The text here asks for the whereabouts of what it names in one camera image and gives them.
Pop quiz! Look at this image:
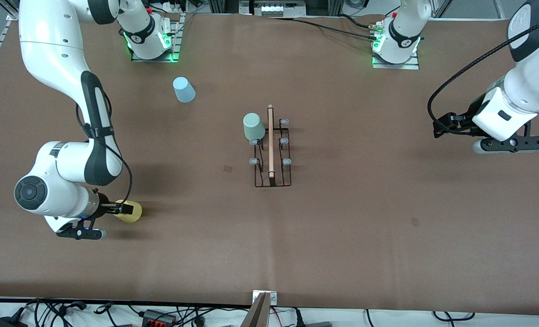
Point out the yellow plastic cup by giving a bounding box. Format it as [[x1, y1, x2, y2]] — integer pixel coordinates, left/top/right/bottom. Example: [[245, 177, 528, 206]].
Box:
[[114, 199, 143, 223]]

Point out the light blue plastic cup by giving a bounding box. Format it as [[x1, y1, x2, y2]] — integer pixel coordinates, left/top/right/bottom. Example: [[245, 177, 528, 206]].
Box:
[[173, 76, 196, 104]]

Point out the mint green plastic cup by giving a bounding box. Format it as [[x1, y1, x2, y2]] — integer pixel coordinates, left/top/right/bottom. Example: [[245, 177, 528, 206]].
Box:
[[243, 113, 266, 141]]

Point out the black wire cup holder rack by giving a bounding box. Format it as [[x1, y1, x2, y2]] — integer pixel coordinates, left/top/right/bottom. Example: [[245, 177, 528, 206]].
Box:
[[248, 104, 292, 188]]

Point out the black orange connector block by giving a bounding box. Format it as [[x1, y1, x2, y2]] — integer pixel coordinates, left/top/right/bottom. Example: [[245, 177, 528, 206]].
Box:
[[141, 309, 178, 327]]

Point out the brown table cover sheet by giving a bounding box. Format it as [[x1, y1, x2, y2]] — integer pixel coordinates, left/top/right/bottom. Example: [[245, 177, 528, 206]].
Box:
[[0, 10, 539, 316]]

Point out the white power strip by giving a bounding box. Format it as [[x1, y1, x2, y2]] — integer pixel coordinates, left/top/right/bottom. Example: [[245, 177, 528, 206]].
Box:
[[252, 0, 307, 18]]

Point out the black plug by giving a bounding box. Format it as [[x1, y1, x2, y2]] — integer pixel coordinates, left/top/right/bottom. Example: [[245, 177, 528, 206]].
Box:
[[292, 308, 333, 327]]

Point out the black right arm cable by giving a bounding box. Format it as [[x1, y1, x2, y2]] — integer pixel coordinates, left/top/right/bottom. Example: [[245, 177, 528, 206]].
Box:
[[75, 102, 134, 207]]

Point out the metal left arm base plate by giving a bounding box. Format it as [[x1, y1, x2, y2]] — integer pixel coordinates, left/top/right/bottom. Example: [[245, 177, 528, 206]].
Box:
[[371, 48, 420, 70]]

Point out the grey metal post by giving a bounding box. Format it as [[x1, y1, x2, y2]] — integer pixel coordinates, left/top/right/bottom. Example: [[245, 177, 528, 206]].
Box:
[[240, 292, 272, 327]]

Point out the small metal clamp bracket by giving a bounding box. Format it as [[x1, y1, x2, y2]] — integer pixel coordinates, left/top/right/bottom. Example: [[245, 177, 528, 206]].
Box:
[[252, 290, 278, 306]]

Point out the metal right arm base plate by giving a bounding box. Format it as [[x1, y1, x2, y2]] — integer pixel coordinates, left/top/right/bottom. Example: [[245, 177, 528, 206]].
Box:
[[131, 13, 182, 63]]

